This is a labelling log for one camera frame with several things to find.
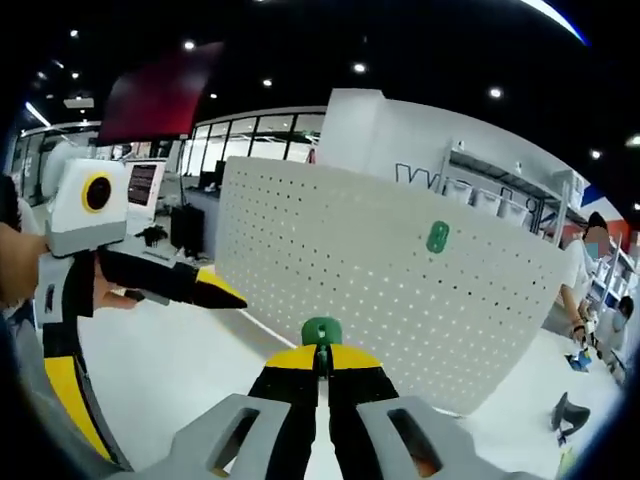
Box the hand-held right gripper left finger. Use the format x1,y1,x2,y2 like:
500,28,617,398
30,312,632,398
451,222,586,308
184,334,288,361
172,343,322,480

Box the dark red ceiling panel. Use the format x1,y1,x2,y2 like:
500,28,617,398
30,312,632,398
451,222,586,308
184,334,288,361
96,41,224,147

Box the grey metal shelf rack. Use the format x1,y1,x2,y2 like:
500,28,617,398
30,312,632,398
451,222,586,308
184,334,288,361
441,139,587,247

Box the blue mat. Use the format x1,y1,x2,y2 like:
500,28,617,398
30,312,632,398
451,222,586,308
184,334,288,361
564,349,594,373

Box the white framed display screen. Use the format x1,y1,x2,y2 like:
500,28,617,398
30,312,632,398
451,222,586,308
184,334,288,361
124,158,167,222

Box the yellow-green cloth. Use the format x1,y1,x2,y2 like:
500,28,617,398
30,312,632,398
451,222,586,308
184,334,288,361
559,446,579,477

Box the white perforated mounting plate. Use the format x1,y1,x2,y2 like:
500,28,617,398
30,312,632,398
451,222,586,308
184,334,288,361
214,155,572,417

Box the green hook assembly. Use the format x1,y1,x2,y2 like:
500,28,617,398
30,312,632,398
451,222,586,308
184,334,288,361
300,316,344,379
425,220,451,256

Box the white storage bin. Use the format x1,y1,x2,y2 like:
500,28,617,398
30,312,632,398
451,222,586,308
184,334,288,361
481,193,507,217
504,203,529,229

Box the black curved headband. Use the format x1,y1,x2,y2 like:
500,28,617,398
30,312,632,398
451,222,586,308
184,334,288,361
550,391,592,436

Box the black computer tower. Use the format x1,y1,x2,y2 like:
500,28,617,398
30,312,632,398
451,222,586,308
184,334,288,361
169,204,207,257

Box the person's left hand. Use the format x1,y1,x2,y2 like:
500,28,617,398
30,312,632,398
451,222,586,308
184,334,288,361
0,219,147,312

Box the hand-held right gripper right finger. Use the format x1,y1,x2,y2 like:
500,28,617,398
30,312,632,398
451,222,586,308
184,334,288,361
321,342,502,480

